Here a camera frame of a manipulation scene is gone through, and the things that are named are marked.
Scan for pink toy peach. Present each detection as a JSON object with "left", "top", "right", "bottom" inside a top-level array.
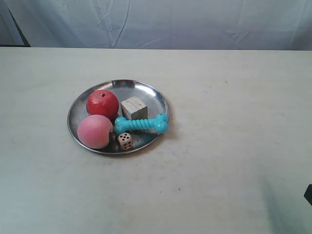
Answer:
[{"left": 77, "top": 115, "right": 113, "bottom": 149}]

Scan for white wrinkled backdrop cloth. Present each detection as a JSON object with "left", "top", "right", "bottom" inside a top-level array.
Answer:
[{"left": 0, "top": 0, "right": 312, "bottom": 50}]

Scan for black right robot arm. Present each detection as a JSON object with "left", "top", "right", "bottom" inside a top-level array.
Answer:
[{"left": 304, "top": 184, "right": 312, "bottom": 205}]

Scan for teal rubber bone toy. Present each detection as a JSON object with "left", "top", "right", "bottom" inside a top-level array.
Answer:
[{"left": 114, "top": 114, "right": 169, "bottom": 135}]

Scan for wooden die black dots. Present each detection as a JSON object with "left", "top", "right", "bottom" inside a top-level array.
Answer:
[{"left": 117, "top": 133, "right": 133, "bottom": 150}]

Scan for pale wooden cube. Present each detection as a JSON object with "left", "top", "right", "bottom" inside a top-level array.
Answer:
[{"left": 121, "top": 96, "right": 148, "bottom": 120}]

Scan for red toy apple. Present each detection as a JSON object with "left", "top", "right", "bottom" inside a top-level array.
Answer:
[{"left": 86, "top": 90, "right": 119, "bottom": 120}]

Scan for dark stand leg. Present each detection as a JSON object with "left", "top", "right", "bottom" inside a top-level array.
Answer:
[{"left": 7, "top": 9, "right": 31, "bottom": 47}]

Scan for round metal plate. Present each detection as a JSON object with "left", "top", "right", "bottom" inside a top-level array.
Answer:
[{"left": 67, "top": 79, "right": 170, "bottom": 156}]

